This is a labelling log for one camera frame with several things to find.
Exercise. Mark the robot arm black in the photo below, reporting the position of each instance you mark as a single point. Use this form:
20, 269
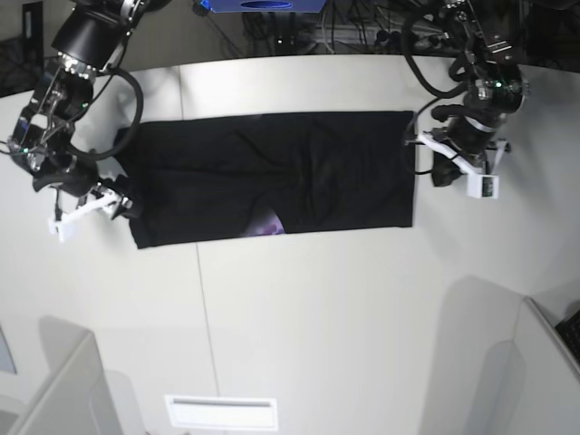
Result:
90, 43
489, 87

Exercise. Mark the black T-shirt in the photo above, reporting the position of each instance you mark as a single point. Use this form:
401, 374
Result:
279, 173

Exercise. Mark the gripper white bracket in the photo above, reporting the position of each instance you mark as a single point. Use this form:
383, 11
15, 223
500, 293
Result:
463, 149
80, 190

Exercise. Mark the blue box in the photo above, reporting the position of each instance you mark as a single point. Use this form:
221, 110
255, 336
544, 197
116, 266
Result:
276, 6

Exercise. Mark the black keyboard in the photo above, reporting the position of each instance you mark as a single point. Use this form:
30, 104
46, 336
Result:
569, 332

